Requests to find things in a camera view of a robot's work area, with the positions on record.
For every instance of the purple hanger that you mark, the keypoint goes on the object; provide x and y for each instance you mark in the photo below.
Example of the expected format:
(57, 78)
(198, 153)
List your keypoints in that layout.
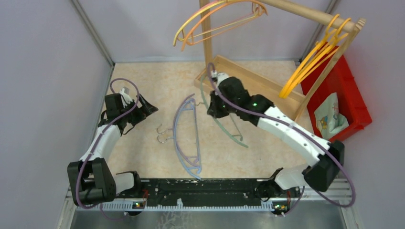
(189, 103)

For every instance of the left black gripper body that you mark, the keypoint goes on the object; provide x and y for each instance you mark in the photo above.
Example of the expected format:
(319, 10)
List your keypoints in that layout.
(135, 116)

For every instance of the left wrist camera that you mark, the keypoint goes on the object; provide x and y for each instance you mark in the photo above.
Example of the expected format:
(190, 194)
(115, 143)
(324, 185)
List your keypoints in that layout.
(125, 97)

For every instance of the orange hanger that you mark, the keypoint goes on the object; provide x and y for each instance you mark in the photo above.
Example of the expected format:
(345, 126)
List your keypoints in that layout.
(197, 27)

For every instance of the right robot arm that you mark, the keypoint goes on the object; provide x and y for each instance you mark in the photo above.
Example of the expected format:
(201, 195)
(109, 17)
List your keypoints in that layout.
(323, 158)

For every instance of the green hanger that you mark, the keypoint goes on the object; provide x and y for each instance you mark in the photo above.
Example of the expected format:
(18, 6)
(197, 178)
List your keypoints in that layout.
(238, 138)

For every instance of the printed cloth in bin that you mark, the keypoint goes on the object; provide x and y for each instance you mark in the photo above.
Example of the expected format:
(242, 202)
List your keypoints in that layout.
(329, 120)

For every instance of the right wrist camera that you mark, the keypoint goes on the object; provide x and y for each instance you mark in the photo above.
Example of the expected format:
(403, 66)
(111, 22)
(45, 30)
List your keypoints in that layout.
(218, 77)

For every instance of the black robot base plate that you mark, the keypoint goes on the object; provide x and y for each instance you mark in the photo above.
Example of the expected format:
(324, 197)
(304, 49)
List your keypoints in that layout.
(238, 192)

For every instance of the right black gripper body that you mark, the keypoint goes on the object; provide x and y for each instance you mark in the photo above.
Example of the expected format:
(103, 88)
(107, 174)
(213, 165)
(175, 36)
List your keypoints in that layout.
(219, 109)

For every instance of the wooden hanger rack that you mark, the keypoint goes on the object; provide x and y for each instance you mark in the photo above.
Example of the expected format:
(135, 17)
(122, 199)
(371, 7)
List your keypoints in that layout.
(296, 103)

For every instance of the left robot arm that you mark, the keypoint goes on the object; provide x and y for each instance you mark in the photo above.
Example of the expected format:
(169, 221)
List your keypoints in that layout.
(90, 178)

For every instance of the blue hanger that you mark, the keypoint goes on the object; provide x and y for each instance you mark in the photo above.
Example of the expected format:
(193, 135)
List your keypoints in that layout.
(191, 170)

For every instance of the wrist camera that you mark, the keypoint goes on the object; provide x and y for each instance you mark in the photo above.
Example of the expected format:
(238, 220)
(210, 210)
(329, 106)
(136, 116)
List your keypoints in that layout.
(218, 77)
(125, 97)

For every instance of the red plastic bin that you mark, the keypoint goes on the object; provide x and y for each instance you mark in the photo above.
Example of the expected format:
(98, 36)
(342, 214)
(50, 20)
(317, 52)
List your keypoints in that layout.
(349, 101)

